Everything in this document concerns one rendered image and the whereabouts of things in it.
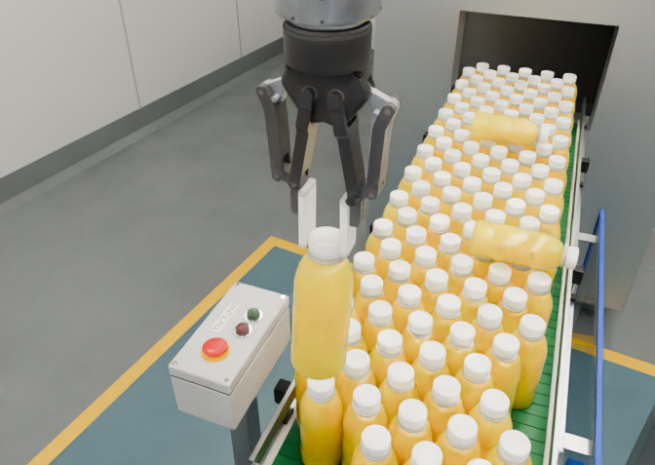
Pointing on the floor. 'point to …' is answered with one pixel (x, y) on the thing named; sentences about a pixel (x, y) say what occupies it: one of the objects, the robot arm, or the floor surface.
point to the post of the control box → (246, 435)
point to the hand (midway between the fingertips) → (327, 218)
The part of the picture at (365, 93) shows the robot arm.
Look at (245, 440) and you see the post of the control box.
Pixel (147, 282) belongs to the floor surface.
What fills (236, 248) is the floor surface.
